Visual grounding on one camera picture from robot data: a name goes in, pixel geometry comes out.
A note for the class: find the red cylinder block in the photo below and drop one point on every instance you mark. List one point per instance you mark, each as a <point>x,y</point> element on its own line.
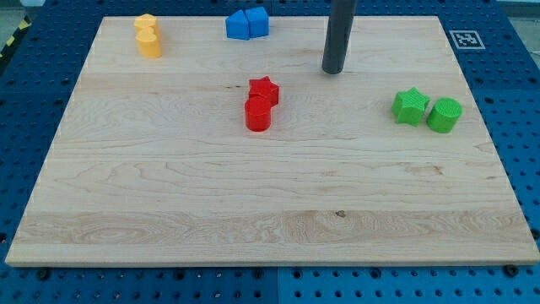
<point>258,113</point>

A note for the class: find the light wooden board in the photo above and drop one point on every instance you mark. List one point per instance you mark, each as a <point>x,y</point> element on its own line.
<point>152,164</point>

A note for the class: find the red star block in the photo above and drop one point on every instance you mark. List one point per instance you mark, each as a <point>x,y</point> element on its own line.
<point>264,87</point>

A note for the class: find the blue cube block right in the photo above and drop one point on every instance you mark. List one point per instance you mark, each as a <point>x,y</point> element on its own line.
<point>258,21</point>

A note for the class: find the blue wedge block left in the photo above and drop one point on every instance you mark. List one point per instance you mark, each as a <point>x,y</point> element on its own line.
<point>237,26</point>

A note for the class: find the green star block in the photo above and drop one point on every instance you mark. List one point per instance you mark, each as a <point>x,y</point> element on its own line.
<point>409,106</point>

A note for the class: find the yellow heart block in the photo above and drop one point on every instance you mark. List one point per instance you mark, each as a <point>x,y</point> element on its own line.
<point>148,43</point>

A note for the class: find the green cylinder block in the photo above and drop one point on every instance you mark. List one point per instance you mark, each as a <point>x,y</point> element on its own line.
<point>444,115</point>

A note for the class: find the yellow pentagon block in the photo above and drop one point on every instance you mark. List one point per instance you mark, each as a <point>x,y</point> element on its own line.
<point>146,21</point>

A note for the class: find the white fiducial marker tag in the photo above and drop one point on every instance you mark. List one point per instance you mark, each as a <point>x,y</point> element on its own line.
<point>467,40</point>

